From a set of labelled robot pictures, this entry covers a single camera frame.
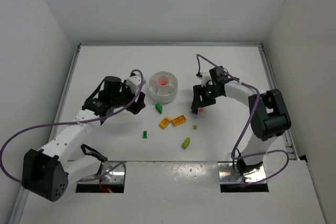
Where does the dark green lego wedge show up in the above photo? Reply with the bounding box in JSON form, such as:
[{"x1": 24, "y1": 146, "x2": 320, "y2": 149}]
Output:
[{"x1": 155, "y1": 103, "x2": 163, "y2": 114}]

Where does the yellow lego plate brick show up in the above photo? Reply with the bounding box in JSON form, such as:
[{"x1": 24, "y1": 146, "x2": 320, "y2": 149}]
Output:
[{"x1": 172, "y1": 115, "x2": 187, "y2": 126}]

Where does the lime green curved lego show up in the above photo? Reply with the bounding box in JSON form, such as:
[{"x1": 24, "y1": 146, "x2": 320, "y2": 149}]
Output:
[{"x1": 182, "y1": 137, "x2": 191, "y2": 150}]

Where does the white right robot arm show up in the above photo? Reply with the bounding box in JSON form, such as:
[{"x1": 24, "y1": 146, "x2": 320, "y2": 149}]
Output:
[{"x1": 191, "y1": 68, "x2": 291, "y2": 175}]

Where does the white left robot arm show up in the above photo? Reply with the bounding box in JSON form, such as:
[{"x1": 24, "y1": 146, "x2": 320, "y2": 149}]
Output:
[{"x1": 22, "y1": 73, "x2": 145, "y2": 202}]

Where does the white round divided container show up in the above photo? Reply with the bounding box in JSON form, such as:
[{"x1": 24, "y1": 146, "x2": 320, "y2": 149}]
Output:
[{"x1": 148, "y1": 71, "x2": 178, "y2": 104}]

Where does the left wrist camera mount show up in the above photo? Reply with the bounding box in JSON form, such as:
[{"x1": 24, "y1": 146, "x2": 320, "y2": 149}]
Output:
[{"x1": 126, "y1": 75, "x2": 142, "y2": 94}]

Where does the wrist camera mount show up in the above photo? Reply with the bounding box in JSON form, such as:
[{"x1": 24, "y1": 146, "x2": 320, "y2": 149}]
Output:
[
  {"x1": 126, "y1": 75, "x2": 142, "y2": 94},
  {"x1": 196, "y1": 72, "x2": 212, "y2": 87}
]

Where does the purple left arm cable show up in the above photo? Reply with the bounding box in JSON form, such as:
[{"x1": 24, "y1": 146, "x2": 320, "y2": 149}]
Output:
[{"x1": 0, "y1": 69, "x2": 146, "y2": 184}]

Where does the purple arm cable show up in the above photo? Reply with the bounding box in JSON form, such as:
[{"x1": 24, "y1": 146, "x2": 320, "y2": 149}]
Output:
[
  {"x1": 196, "y1": 54, "x2": 290, "y2": 185},
  {"x1": 0, "y1": 69, "x2": 146, "y2": 184}
]

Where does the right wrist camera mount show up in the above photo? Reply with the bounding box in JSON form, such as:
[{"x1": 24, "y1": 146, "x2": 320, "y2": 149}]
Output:
[{"x1": 196, "y1": 72, "x2": 212, "y2": 87}]

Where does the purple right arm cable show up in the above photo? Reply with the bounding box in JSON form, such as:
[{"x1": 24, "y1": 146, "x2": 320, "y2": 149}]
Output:
[{"x1": 196, "y1": 54, "x2": 290, "y2": 185}]

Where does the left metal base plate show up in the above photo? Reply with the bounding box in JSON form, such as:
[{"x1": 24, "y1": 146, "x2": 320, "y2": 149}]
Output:
[{"x1": 79, "y1": 162, "x2": 126, "y2": 184}]

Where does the metal base plate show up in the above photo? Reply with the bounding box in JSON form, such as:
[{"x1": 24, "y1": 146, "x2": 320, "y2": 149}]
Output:
[
  {"x1": 217, "y1": 162, "x2": 266, "y2": 185},
  {"x1": 79, "y1": 162, "x2": 126, "y2": 184}
]

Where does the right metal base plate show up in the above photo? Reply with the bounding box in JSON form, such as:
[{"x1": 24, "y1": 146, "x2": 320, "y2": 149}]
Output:
[{"x1": 217, "y1": 162, "x2": 266, "y2": 185}]

